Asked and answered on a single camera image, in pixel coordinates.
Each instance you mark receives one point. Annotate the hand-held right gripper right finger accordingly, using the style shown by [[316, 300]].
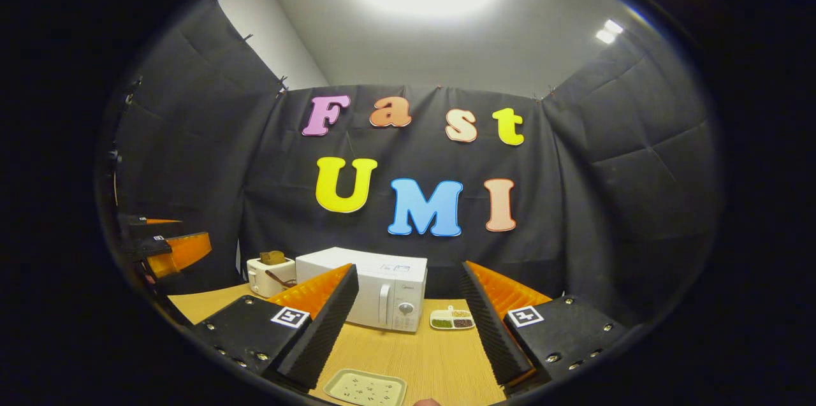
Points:
[[491, 329]]

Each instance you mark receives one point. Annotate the white toaster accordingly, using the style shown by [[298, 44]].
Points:
[[261, 278]]

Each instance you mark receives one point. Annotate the small ceiling light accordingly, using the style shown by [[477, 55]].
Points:
[[609, 31]]

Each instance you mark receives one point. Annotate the brown bread slice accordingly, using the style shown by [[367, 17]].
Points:
[[272, 257]]

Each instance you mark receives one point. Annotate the white divided dish with beans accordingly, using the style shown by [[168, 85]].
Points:
[[452, 320]]

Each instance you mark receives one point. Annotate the pale speckled tray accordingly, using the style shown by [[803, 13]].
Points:
[[364, 388]]

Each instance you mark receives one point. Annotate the black backdrop cloth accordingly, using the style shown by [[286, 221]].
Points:
[[605, 202]]

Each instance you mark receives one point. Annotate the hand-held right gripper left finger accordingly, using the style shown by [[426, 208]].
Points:
[[325, 329]]

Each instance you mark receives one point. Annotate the brown wooden spoon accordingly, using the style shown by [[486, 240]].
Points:
[[280, 278]]

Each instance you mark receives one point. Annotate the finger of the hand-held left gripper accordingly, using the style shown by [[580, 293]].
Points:
[[137, 227], [185, 253]]

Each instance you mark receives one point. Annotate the white microwave oven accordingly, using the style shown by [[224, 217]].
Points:
[[389, 291]]

